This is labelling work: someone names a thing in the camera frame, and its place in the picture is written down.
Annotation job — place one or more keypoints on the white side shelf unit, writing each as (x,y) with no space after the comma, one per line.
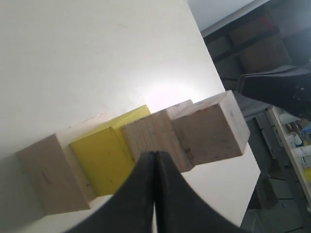
(295,154)

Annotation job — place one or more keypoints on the background storage shelf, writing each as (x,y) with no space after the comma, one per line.
(276,34)

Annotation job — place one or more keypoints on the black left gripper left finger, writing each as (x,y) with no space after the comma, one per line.
(130,209)

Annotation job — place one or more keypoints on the medium wooden cube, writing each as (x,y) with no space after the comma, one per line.
(155,132)

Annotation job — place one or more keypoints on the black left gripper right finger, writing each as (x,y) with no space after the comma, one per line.
(177,206)

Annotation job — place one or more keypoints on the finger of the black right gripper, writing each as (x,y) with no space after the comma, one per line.
(240,84)

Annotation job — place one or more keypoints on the large wooden cube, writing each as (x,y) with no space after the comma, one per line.
(56,174)

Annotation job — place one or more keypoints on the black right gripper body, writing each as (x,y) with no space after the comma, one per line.
(287,87)

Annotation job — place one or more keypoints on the small wooden cube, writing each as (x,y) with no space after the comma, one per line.
(213,129)

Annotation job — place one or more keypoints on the yellow cube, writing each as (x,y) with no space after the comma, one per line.
(104,155)

